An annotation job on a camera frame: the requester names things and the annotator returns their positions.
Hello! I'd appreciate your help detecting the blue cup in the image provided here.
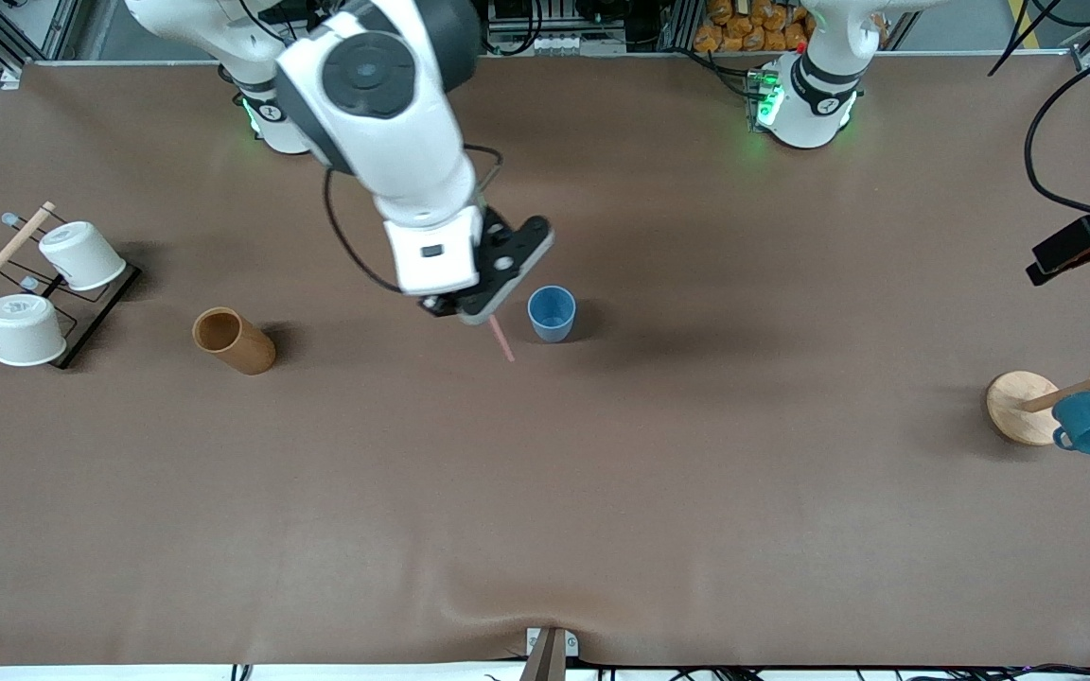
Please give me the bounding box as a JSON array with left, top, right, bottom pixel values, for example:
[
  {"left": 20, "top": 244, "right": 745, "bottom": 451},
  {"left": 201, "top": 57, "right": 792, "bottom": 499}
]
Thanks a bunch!
[{"left": 527, "top": 286, "right": 577, "bottom": 343}]

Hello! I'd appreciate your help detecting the white upside-down cup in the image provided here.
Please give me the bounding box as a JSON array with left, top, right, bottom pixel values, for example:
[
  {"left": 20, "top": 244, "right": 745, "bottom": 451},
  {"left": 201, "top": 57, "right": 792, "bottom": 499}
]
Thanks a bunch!
[
  {"left": 0, "top": 294, "right": 68, "bottom": 367},
  {"left": 38, "top": 221, "right": 128, "bottom": 291}
]

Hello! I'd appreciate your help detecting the wooden mug tree stand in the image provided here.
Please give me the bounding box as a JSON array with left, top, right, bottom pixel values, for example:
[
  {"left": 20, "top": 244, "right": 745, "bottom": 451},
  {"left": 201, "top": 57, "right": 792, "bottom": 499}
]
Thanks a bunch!
[{"left": 986, "top": 339, "right": 1090, "bottom": 446}]

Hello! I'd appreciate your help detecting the brown wooden cylinder holder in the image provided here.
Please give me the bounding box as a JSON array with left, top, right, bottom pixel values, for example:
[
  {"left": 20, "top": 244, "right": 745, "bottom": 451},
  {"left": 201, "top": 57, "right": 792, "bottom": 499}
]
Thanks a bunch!
[{"left": 192, "top": 307, "right": 277, "bottom": 375}]

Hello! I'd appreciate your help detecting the brown table mat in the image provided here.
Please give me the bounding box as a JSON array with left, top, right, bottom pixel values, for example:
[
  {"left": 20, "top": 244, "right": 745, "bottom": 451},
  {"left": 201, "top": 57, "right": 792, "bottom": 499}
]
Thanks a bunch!
[{"left": 0, "top": 52, "right": 1090, "bottom": 668}]

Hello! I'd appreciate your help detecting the orange snack bag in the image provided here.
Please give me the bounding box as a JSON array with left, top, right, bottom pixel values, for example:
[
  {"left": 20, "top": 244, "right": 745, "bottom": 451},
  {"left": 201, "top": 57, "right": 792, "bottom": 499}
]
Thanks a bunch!
[{"left": 694, "top": 0, "right": 816, "bottom": 54}]

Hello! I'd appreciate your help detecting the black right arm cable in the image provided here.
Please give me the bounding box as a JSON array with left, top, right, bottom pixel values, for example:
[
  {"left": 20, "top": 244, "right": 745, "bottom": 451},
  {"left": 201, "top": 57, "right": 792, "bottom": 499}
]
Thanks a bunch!
[{"left": 322, "top": 142, "right": 504, "bottom": 296}]

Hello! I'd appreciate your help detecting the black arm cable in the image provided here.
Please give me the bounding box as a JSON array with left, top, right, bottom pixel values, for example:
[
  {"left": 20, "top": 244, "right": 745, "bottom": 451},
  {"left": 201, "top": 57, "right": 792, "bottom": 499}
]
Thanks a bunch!
[
  {"left": 322, "top": 142, "right": 504, "bottom": 296},
  {"left": 1024, "top": 43, "right": 1090, "bottom": 233}
]

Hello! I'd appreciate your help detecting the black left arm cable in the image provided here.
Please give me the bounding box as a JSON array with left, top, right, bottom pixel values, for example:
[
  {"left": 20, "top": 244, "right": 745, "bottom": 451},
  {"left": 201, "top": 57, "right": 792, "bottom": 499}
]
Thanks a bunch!
[{"left": 1024, "top": 43, "right": 1090, "bottom": 233}]

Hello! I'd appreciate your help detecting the black wire cup rack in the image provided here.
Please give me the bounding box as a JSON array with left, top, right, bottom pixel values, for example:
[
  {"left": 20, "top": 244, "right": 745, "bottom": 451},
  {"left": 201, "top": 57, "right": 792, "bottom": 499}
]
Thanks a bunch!
[{"left": 0, "top": 213, "right": 142, "bottom": 370}]

